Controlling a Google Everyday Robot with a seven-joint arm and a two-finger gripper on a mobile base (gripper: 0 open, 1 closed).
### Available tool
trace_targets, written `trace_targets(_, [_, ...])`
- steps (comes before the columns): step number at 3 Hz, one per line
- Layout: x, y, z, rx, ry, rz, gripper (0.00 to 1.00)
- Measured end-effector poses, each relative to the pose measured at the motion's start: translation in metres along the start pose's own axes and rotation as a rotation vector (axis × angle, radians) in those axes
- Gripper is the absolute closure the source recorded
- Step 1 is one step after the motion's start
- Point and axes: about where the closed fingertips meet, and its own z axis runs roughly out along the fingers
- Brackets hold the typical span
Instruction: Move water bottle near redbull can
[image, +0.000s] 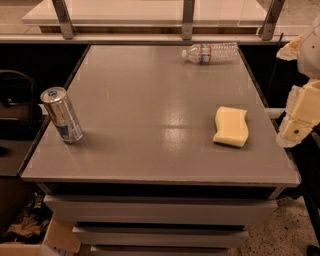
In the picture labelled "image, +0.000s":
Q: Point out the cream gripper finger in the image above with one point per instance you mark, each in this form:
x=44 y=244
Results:
x=302 y=114
x=290 y=50

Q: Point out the clear plastic water bottle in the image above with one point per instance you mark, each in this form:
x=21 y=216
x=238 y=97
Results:
x=211 y=53

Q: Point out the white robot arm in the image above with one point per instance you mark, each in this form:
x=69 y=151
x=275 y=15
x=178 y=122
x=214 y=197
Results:
x=308 y=60

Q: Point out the silver blue redbull can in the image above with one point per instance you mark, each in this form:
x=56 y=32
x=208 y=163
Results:
x=62 y=114

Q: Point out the yellow sponge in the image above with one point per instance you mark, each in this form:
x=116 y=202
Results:
x=231 y=127

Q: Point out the grey drawer cabinet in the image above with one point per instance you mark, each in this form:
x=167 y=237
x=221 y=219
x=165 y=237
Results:
x=147 y=179

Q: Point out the white raised shelf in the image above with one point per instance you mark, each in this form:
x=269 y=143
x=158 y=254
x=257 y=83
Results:
x=165 y=12

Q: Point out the black chair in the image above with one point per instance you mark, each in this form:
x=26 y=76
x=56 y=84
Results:
x=20 y=113

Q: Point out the right metal bracket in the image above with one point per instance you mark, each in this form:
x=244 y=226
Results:
x=266 y=32

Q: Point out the metal bracket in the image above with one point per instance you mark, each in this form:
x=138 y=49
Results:
x=187 y=19
x=63 y=17
x=266 y=32

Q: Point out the middle metal bracket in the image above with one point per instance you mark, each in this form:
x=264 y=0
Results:
x=187 y=19

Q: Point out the left metal bracket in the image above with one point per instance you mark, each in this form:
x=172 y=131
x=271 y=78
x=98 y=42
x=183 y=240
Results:
x=63 y=17

